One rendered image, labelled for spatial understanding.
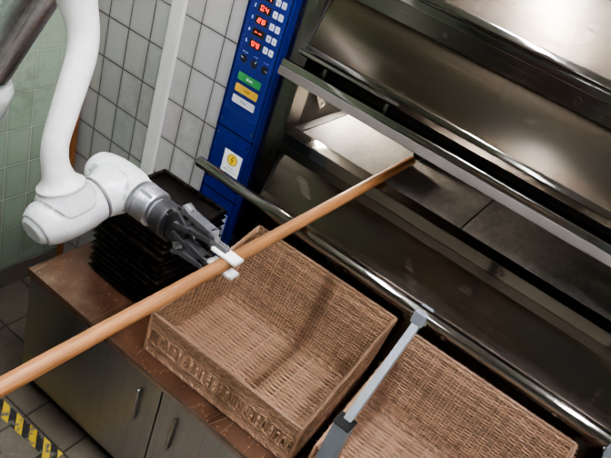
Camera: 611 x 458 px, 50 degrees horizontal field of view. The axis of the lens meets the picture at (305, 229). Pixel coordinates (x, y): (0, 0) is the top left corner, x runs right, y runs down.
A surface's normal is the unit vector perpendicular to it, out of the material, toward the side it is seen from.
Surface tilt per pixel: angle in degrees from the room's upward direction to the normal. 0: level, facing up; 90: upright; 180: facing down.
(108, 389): 90
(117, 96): 90
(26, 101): 90
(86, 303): 0
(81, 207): 64
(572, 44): 70
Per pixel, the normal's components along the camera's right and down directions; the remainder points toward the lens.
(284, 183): -0.42, 0.04
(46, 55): 0.78, 0.53
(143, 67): -0.55, 0.32
